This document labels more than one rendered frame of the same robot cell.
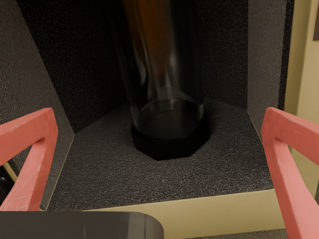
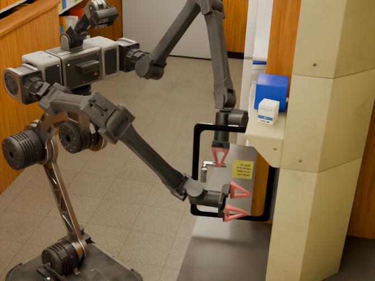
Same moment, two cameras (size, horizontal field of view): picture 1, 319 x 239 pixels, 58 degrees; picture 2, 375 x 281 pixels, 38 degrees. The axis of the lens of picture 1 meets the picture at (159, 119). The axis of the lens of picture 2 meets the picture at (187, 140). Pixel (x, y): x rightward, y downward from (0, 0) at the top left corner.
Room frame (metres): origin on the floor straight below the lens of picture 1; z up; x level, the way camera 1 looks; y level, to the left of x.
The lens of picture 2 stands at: (0.00, -1.58, 2.24)
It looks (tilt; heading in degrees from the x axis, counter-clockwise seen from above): 28 degrees down; 94
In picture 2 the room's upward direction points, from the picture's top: 2 degrees clockwise
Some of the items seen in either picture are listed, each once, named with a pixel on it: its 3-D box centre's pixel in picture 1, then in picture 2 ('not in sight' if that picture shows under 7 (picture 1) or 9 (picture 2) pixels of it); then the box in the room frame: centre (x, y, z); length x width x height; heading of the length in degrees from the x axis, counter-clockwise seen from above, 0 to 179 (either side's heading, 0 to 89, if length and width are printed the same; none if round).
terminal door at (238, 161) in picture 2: not in sight; (232, 174); (0.05, 0.17, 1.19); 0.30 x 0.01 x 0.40; 179
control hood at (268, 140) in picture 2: not in sight; (267, 128); (0.14, 0.02, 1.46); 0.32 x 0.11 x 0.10; 83
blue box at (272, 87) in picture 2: not in sight; (271, 92); (0.15, 0.10, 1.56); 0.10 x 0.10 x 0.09; 83
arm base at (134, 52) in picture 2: not in sight; (136, 59); (-0.39, 0.64, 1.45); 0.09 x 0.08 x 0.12; 53
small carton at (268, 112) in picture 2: not in sight; (268, 111); (0.14, -0.02, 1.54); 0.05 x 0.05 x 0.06; 68
